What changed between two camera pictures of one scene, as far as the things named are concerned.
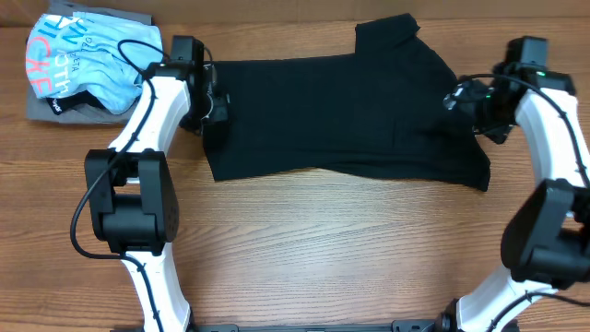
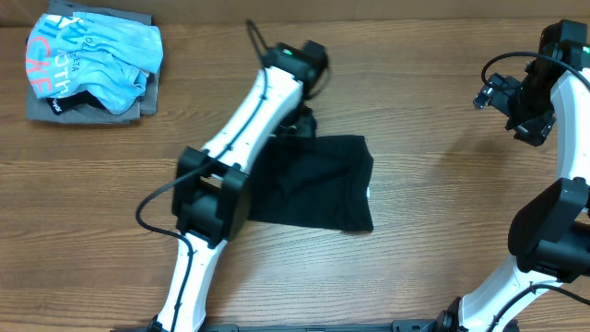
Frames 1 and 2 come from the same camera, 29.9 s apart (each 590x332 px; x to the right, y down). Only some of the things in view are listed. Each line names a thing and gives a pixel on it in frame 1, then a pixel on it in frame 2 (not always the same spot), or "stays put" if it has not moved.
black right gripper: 499,131 -> 535,130
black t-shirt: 382,106 -> 319,182
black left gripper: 218,113 -> 304,126
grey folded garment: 38,108 stays put
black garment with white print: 62,102 stays put
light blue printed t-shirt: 74,52 stays put
